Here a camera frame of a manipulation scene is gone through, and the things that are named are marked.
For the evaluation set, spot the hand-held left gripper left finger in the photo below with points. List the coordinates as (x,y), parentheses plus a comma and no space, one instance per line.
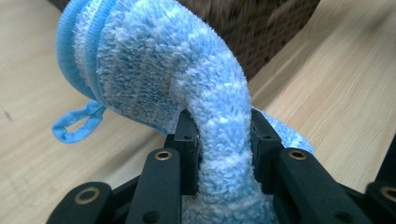
(185,161)

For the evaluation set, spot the brown woven basket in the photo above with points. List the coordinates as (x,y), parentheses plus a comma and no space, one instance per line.
(264,34)

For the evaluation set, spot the blue fluffy cleaning mitt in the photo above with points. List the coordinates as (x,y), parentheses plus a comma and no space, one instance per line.
(186,71)

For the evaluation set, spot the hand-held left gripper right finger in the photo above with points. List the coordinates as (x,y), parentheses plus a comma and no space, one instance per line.
(271,165)

